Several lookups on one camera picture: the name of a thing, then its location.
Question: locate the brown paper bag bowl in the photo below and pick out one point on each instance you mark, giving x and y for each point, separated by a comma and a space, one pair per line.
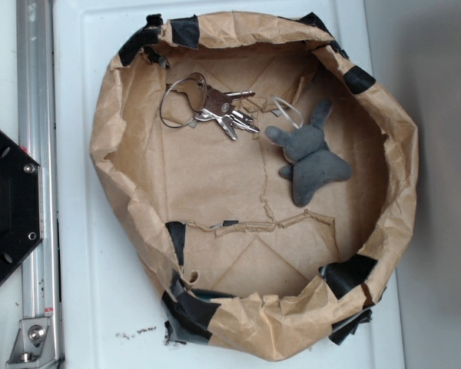
235, 262

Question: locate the gray plush animal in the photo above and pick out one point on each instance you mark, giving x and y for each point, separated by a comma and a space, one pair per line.
311, 163

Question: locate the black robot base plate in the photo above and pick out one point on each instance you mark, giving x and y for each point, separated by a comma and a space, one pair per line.
20, 219

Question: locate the silver key bunch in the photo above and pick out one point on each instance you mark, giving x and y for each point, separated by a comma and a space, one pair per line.
212, 104

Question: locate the metal corner bracket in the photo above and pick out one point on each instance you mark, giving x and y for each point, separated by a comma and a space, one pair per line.
34, 345

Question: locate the aluminium frame rail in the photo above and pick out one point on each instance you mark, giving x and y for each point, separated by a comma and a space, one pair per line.
41, 287

